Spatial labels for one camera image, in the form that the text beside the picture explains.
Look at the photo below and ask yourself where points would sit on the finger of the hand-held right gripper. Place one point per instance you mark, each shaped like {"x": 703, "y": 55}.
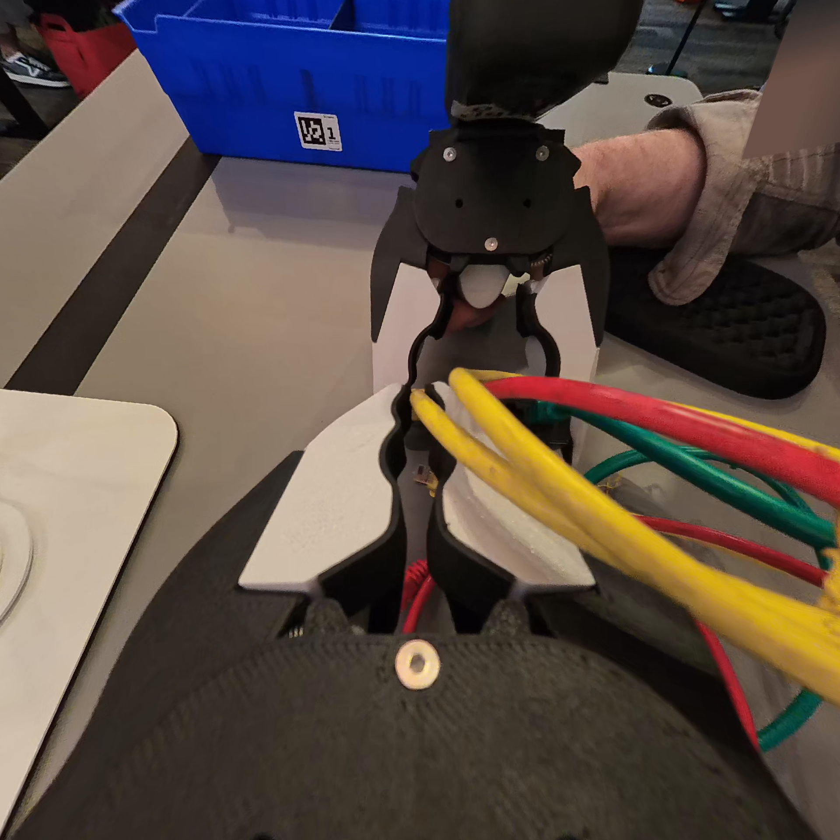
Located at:
{"x": 571, "y": 321}
{"x": 400, "y": 328}

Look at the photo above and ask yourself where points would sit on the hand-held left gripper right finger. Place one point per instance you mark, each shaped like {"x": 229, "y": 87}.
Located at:
{"x": 499, "y": 544}

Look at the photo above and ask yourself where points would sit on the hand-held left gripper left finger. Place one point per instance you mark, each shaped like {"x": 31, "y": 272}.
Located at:
{"x": 328, "y": 505}

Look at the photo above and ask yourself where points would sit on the black network switch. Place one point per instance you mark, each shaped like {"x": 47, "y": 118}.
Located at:
{"x": 558, "y": 436}

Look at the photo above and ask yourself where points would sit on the person's right forearm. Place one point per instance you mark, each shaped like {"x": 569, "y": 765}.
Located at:
{"x": 656, "y": 190}

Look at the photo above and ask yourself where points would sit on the person's right hand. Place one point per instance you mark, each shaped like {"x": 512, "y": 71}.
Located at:
{"x": 469, "y": 317}

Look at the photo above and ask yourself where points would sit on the black foam wrist pad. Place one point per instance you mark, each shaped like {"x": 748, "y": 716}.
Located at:
{"x": 735, "y": 341}

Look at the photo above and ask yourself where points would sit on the black round desk grommet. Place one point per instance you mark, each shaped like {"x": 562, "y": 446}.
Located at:
{"x": 657, "y": 100}

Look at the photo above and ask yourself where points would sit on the black floor lamp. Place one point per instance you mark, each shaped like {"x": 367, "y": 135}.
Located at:
{"x": 668, "y": 69}

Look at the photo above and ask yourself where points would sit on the large blue plastic bin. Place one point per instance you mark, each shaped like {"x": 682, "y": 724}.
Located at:
{"x": 249, "y": 85}

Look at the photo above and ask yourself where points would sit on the red fabric bag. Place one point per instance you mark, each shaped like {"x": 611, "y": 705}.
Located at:
{"x": 92, "y": 52}

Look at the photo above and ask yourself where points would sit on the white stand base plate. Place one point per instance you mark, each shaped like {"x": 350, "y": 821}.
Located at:
{"x": 98, "y": 492}

